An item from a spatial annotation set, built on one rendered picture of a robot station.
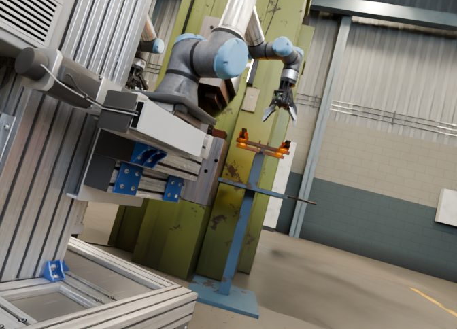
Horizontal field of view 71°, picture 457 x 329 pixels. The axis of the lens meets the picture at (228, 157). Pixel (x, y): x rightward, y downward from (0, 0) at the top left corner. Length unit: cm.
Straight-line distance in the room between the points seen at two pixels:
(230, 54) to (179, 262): 147
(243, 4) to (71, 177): 73
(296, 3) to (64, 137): 207
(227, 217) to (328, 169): 605
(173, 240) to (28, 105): 142
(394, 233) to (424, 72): 396
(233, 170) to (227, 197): 19
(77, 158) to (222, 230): 142
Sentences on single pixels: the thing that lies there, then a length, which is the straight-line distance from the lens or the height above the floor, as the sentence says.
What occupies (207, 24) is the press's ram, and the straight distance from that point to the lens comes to 246.
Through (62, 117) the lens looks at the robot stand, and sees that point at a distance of 95.
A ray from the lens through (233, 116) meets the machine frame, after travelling 266.
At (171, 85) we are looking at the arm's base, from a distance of 103.
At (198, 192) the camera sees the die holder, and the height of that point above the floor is 54.
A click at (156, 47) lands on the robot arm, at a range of 178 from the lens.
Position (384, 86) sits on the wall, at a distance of 889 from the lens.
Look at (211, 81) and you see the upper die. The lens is 227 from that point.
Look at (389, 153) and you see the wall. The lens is 848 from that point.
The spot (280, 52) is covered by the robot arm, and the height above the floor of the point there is 120.
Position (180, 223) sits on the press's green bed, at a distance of 209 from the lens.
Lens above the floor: 59
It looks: 6 degrees up
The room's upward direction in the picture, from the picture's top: 15 degrees clockwise
